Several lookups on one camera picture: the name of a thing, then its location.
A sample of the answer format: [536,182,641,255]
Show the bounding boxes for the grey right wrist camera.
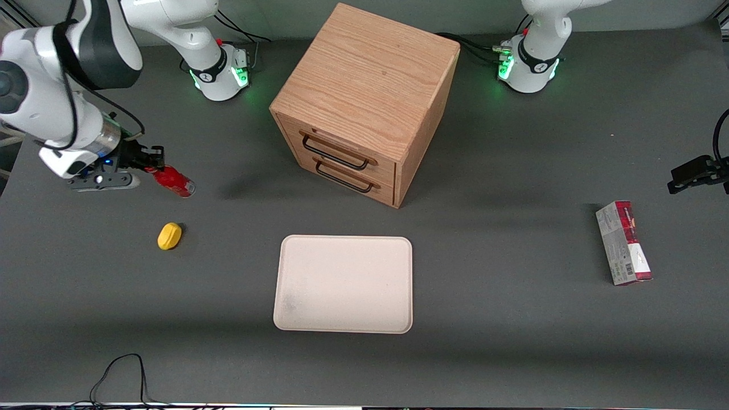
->
[67,170,141,193]

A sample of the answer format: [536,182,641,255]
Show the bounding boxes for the black right arm base cables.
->
[214,10,272,73]

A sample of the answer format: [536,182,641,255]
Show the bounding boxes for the black arm base cables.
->
[214,10,272,73]
[435,14,534,64]

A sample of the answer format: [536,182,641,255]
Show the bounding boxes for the red coke bottle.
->
[145,165,196,199]

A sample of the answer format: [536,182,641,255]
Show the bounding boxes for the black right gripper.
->
[116,139,167,173]

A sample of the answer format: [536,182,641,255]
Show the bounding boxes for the yellow lemon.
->
[157,222,183,251]

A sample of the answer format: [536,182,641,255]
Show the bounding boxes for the short black drawer handle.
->
[314,161,375,193]

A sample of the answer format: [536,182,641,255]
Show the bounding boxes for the red and grey carton box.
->
[595,200,653,286]

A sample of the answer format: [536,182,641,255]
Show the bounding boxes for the wooden drawer cabinet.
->
[269,3,461,209]

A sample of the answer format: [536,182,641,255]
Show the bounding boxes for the long black drawer handle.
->
[300,132,371,171]

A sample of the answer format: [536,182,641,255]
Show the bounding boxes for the thin black looped cable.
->
[0,354,177,410]

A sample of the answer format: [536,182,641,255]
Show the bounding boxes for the narrow wooden drawer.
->
[288,149,396,206]

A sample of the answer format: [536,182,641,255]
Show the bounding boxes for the beige rectangular tray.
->
[273,235,413,334]

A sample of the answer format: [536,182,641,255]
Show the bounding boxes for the wide wooden drawer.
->
[278,116,398,184]

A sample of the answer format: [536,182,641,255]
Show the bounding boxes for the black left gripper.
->
[667,155,729,195]

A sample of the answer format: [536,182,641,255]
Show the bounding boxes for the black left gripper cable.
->
[712,108,729,166]

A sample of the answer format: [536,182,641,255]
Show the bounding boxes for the black left arm base cables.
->
[435,14,534,64]

